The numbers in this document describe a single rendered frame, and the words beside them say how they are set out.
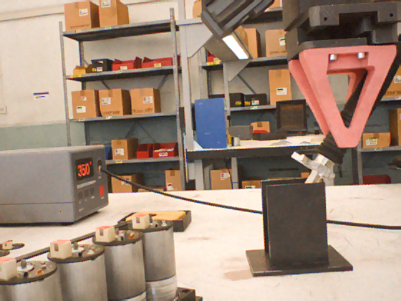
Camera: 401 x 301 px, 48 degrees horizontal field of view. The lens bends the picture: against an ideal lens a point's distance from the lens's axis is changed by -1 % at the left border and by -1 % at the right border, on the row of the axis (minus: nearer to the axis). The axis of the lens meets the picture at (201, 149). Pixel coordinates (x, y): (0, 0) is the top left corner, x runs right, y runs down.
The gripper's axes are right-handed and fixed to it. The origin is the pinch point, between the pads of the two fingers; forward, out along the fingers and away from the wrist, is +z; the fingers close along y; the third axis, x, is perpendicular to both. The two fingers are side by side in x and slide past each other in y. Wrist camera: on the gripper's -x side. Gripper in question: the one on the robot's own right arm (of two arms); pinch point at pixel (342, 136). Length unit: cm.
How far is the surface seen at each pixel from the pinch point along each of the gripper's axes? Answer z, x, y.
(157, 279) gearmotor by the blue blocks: 6.3, -14.0, 12.5
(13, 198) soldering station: 6.0, -35.3, -20.1
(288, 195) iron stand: 4.1, -4.9, 1.8
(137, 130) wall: 0, -83, -459
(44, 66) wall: -80, -186, -481
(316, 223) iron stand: 6.4, -2.8, 1.8
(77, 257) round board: 3.5, -16.7, 17.2
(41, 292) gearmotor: 4.2, -17.5, 19.3
